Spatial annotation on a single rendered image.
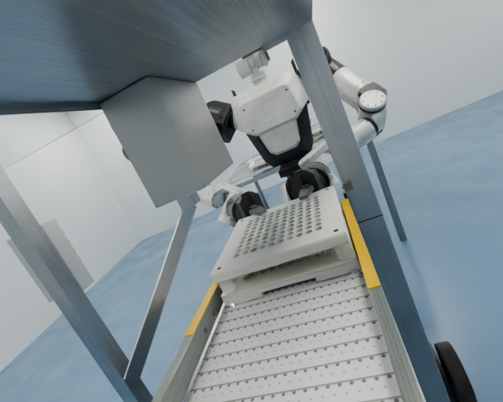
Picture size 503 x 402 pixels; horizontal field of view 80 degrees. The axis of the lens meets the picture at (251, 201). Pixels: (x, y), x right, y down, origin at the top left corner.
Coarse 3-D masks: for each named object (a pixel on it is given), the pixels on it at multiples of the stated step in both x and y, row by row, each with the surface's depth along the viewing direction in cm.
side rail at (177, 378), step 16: (208, 320) 49; (192, 336) 44; (208, 336) 48; (192, 352) 43; (176, 368) 39; (192, 368) 41; (160, 384) 37; (176, 384) 38; (160, 400) 35; (176, 400) 37
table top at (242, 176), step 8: (240, 168) 284; (248, 168) 259; (272, 168) 205; (232, 176) 256; (240, 176) 235; (248, 176) 218; (256, 176) 207; (264, 176) 206; (232, 184) 216; (240, 184) 210
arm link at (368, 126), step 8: (360, 112) 92; (384, 112) 89; (360, 120) 91; (368, 120) 90; (376, 120) 89; (384, 120) 90; (352, 128) 90; (360, 128) 89; (368, 128) 89; (376, 128) 90; (360, 136) 89; (368, 136) 89; (360, 144) 89
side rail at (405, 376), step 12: (372, 300) 35; (384, 300) 34; (384, 312) 32; (384, 324) 31; (384, 336) 30; (396, 336) 29; (396, 348) 28; (396, 360) 27; (408, 360) 26; (396, 372) 26; (408, 372) 25; (408, 384) 24; (408, 396) 23; (420, 396) 23
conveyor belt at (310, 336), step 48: (288, 288) 52; (336, 288) 46; (240, 336) 45; (288, 336) 41; (336, 336) 37; (192, 384) 40; (240, 384) 36; (288, 384) 34; (336, 384) 31; (384, 384) 29
